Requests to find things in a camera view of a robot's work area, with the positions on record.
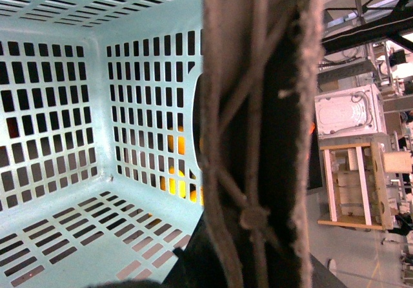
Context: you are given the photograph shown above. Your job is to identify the brown basket handle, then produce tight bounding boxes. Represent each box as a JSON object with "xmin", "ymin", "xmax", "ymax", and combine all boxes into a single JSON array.
[{"xmin": 201, "ymin": 0, "xmax": 323, "ymax": 287}]

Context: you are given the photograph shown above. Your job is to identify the light blue plastic basket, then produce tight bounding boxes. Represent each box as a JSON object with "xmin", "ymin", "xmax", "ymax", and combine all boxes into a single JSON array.
[{"xmin": 1, "ymin": 0, "xmax": 203, "ymax": 287}]

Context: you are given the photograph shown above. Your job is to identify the yellow fruits behind basket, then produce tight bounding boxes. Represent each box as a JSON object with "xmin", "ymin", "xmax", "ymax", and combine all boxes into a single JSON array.
[{"xmin": 141, "ymin": 124, "xmax": 203, "ymax": 222}]

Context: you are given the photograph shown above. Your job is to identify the orange fruit pile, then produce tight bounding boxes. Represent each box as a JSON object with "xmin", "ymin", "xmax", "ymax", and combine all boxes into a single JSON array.
[{"xmin": 308, "ymin": 122, "xmax": 316, "ymax": 135}]

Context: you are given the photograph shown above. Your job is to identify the white appliance box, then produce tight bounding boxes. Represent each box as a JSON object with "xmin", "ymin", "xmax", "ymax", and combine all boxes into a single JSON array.
[{"xmin": 315, "ymin": 84, "xmax": 387, "ymax": 139}]

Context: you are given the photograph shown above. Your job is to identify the black metal beam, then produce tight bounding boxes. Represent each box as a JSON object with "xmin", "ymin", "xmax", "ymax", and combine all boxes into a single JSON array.
[{"xmin": 321, "ymin": 7, "xmax": 412, "ymax": 55}]

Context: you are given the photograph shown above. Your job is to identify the wooden white frame crate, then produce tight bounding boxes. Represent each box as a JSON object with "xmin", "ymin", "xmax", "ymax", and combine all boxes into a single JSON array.
[{"xmin": 317, "ymin": 141, "xmax": 394, "ymax": 231}]

